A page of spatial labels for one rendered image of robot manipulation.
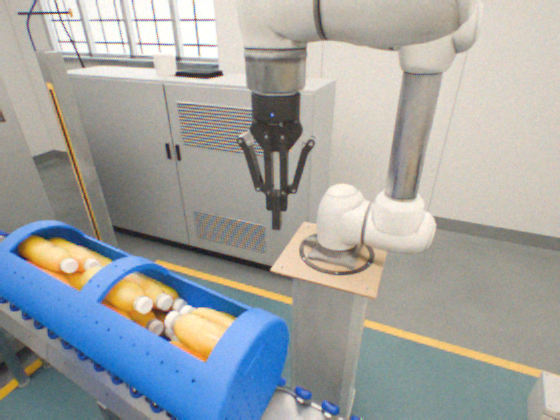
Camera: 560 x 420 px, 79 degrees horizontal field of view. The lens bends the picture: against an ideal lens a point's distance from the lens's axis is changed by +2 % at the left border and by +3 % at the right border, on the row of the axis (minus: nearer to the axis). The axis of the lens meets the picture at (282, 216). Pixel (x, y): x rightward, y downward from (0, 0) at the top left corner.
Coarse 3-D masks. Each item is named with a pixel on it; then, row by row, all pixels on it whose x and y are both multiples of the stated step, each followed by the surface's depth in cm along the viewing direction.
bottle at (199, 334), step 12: (180, 324) 76; (192, 324) 75; (204, 324) 75; (216, 324) 76; (180, 336) 75; (192, 336) 74; (204, 336) 73; (216, 336) 72; (192, 348) 74; (204, 348) 72
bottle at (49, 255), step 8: (24, 240) 105; (32, 240) 104; (40, 240) 104; (24, 248) 103; (32, 248) 102; (40, 248) 101; (48, 248) 100; (56, 248) 101; (24, 256) 105; (32, 256) 101; (40, 256) 99; (48, 256) 98; (56, 256) 98; (64, 256) 100; (40, 264) 100; (48, 264) 98; (56, 264) 98
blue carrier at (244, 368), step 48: (96, 240) 115; (0, 288) 99; (48, 288) 88; (96, 288) 83; (192, 288) 98; (96, 336) 78; (144, 336) 73; (240, 336) 68; (288, 336) 85; (144, 384) 72; (192, 384) 66; (240, 384) 67
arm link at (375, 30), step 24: (336, 0) 38; (360, 0) 37; (384, 0) 36; (408, 0) 35; (432, 0) 35; (456, 0) 35; (336, 24) 40; (360, 24) 39; (384, 24) 38; (408, 24) 37; (432, 24) 37; (456, 24) 37
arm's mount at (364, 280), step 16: (304, 224) 151; (288, 256) 130; (304, 256) 129; (368, 256) 129; (384, 256) 129; (288, 272) 121; (304, 272) 121; (320, 272) 121; (336, 272) 120; (352, 272) 121; (368, 272) 121; (336, 288) 115; (352, 288) 114; (368, 288) 113
